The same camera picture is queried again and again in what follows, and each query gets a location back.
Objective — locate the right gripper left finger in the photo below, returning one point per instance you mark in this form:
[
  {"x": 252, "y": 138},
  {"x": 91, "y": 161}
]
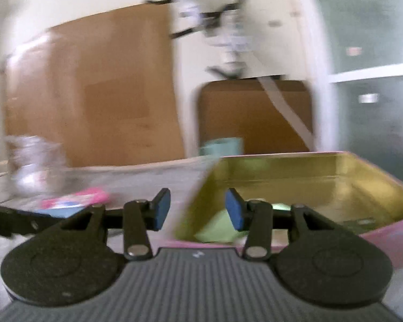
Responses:
[{"x": 139, "y": 217}]

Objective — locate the pink cookie tin box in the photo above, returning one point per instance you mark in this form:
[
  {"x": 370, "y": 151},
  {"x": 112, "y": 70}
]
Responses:
[{"x": 341, "y": 186}]

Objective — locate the blue soft pack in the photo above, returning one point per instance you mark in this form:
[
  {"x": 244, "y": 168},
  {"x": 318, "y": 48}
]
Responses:
[{"x": 64, "y": 212}]

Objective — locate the pink towel cloth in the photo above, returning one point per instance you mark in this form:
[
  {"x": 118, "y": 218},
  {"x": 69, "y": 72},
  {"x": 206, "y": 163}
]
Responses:
[{"x": 87, "y": 197}]

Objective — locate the grey floral tablecloth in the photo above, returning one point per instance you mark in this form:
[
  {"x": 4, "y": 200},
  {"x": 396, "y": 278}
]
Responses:
[{"x": 126, "y": 183}]

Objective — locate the white light bulb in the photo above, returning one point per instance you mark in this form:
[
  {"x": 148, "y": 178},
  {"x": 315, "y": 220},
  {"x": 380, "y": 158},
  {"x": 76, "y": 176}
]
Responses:
[{"x": 191, "y": 9}]

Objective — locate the large cardboard sheet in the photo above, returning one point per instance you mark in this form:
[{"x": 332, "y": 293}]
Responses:
[{"x": 101, "y": 86}]

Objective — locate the frosted glass window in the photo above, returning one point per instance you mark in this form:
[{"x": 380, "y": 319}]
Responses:
[{"x": 365, "y": 40}]

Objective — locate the clear plastic bag with cups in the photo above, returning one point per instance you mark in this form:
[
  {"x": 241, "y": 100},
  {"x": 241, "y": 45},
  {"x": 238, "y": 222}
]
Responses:
[{"x": 39, "y": 165}]

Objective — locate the teal plastic mug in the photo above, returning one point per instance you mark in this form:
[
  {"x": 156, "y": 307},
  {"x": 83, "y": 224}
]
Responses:
[{"x": 227, "y": 146}]

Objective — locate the white power strip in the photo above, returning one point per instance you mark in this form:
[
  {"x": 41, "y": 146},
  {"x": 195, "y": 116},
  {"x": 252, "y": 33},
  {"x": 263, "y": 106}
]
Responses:
[{"x": 231, "y": 38}]

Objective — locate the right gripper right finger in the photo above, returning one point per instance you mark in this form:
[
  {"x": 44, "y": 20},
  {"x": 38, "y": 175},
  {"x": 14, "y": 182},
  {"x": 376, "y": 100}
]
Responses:
[{"x": 255, "y": 217}]

